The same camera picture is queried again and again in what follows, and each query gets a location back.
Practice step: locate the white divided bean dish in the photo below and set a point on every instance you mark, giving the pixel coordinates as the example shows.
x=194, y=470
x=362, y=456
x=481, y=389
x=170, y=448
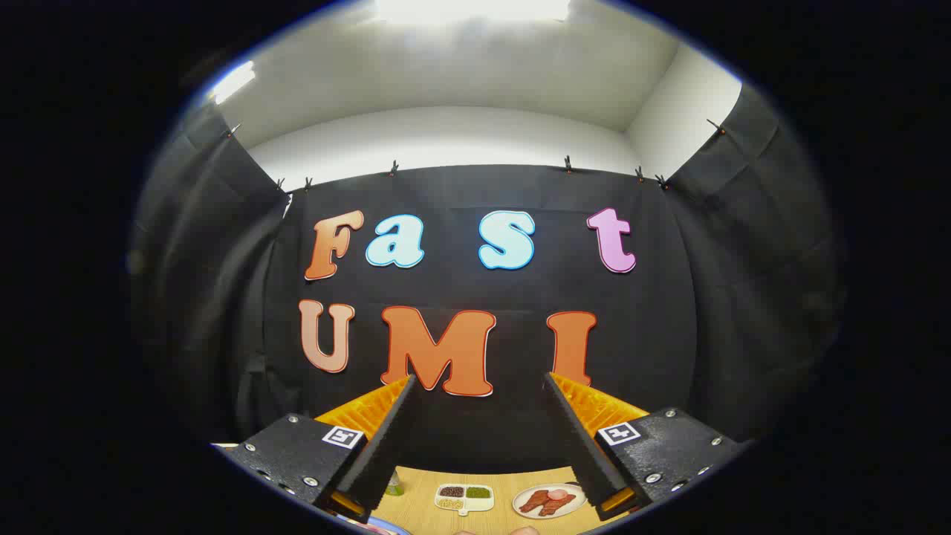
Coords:
x=464, y=503

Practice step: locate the large ceiling light panel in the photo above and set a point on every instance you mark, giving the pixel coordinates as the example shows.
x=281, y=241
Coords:
x=468, y=9

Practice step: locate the small ceiling light panel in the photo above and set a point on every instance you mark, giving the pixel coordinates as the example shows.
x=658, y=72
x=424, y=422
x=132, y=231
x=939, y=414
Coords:
x=234, y=82

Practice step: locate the green drink bottle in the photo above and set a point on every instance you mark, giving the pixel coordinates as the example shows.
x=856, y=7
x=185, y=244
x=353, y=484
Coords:
x=394, y=487

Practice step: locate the blue round plate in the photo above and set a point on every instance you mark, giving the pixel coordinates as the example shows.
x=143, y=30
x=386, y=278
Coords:
x=386, y=527

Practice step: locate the white oval plate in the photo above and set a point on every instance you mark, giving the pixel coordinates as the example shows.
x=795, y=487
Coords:
x=572, y=509

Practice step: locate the brown bacon piece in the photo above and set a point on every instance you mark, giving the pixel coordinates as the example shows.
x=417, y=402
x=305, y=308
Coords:
x=533, y=501
x=559, y=507

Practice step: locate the row of black cloth clips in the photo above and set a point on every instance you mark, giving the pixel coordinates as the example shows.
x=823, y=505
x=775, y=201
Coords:
x=568, y=165

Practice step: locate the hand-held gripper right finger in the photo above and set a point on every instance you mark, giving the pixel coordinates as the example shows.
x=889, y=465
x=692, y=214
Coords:
x=576, y=438

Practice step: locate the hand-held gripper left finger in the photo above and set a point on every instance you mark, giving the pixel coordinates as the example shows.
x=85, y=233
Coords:
x=386, y=438

